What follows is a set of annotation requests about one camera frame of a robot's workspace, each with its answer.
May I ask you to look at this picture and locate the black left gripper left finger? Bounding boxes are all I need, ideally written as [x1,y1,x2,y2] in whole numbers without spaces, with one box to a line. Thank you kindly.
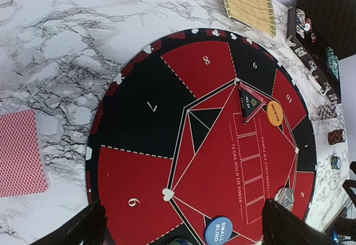
[33,200,107,245]

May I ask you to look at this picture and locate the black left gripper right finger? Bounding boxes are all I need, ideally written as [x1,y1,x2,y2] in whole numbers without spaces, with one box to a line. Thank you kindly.
[262,199,334,244]

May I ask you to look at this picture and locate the clear round dealer button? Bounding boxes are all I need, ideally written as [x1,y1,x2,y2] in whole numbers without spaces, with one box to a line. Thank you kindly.
[274,187,295,212]

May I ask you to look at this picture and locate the blue small blind button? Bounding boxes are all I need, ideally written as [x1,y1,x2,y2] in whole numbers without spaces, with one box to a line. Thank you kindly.
[204,216,233,245]

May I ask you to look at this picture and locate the orange big blind button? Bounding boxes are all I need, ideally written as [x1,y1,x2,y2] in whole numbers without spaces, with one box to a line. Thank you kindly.
[266,101,284,127]

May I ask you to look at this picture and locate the black triangular all-in marker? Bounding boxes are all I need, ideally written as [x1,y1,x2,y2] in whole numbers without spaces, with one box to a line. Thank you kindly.
[236,81,266,124]

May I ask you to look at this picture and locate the green blue chip stack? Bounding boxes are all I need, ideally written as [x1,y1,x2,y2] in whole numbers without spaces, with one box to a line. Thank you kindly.
[167,238,192,245]

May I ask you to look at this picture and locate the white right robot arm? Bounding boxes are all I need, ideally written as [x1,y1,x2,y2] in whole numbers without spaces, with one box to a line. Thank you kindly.
[332,179,355,244]

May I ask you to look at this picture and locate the red playing card deck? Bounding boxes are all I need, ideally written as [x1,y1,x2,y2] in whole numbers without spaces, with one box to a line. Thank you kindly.
[1,109,49,198]

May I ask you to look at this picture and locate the red black chip stack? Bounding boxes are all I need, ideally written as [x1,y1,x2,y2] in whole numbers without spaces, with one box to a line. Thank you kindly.
[328,129,346,145]

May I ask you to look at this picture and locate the round red black poker mat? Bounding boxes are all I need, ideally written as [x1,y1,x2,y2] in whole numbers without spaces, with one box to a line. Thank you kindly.
[86,28,317,244]

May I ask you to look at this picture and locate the blue orange chip stack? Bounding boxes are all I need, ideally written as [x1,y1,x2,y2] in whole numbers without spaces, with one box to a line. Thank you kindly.
[317,104,342,120]

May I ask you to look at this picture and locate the green chips in case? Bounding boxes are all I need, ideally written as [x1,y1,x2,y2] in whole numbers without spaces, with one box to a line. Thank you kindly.
[325,47,339,81]

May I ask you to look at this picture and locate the red dice in case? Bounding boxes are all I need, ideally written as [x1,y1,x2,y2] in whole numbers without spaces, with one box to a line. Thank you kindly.
[310,32,317,43]

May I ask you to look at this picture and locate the black poker chip case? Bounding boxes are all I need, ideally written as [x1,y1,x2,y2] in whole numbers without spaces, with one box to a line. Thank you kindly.
[286,0,355,103]

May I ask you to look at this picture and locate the blue white chips in case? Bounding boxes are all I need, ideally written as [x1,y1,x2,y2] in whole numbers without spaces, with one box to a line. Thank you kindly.
[296,8,305,39]

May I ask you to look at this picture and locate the woven bamboo tray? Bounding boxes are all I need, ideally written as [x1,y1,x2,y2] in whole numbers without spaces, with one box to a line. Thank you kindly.
[223,0,276,38]

